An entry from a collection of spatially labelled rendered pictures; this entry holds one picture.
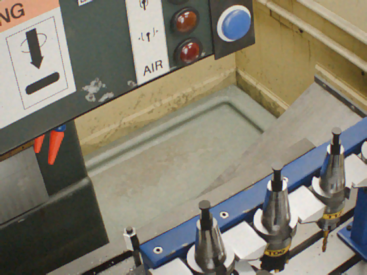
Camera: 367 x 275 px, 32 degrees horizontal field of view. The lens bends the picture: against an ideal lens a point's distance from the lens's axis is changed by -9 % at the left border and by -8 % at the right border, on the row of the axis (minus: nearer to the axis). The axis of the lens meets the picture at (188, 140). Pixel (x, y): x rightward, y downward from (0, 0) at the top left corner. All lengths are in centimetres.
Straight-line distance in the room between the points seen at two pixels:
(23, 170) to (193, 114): 82
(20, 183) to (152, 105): 73
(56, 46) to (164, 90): 154
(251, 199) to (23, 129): 51
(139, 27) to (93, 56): 4
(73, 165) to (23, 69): 102
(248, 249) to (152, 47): 44
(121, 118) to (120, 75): 145
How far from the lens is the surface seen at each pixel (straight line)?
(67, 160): 150
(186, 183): 191
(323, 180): 98
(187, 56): 57
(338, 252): 133
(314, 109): 176
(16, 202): 146
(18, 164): 140
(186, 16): 55
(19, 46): 49
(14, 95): 51
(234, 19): 58
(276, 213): 91
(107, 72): 54
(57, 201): 153
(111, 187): 194
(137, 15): 53
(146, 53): 55
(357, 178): 102
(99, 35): 52
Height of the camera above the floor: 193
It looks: 41 degrees down
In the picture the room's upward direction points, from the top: 7 degrees counter-clockwise
